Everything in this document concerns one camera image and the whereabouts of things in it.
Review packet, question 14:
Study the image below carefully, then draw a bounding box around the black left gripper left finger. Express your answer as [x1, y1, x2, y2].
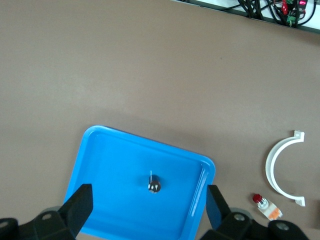
[0, 183, 94, 240]

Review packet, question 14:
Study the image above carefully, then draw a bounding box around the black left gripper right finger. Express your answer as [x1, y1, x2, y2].
[199, 184, 310, 240]

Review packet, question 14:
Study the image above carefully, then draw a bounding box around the dark cylindrical capacitor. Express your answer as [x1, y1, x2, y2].
[147, 170, 161, 195]

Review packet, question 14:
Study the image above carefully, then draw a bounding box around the blue plastic tray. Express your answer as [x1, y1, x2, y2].
[62, 124, 216, 240]

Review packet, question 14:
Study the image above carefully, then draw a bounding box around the green and red electronics board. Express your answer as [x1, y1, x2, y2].
[281, 0, 308, 26]

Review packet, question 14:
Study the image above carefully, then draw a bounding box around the red push button switch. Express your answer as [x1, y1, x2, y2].
[251, 193, 284, 222]

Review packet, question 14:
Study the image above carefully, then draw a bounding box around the white half-ring pipe clamp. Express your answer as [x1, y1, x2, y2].
[265, 129, 306, 207]

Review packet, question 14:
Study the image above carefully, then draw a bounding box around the black cable bundle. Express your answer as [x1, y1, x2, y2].
[236, 0, 316, 27]

